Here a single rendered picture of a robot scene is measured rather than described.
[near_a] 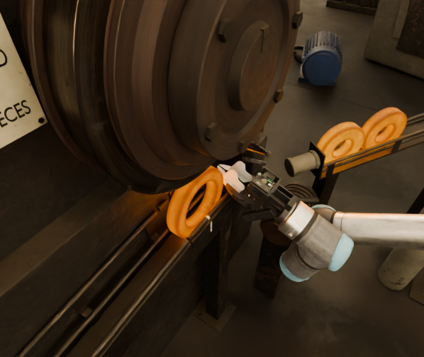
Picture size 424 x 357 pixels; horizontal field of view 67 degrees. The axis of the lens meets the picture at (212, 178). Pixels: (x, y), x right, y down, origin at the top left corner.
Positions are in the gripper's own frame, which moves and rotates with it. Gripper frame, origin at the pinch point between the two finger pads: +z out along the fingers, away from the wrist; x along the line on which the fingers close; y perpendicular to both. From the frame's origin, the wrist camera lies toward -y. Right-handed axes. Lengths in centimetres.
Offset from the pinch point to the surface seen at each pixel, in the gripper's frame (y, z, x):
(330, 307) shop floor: -58, -63, -23
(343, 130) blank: 9.2, -19.4, -31.2
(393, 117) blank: 13, -29, -45
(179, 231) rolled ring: -0.3, -3.0, 20.9
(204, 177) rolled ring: 8.7, -0.2, 11.3
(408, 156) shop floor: -56, -69, -144
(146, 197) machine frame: 4.5, 6.6, 22.0
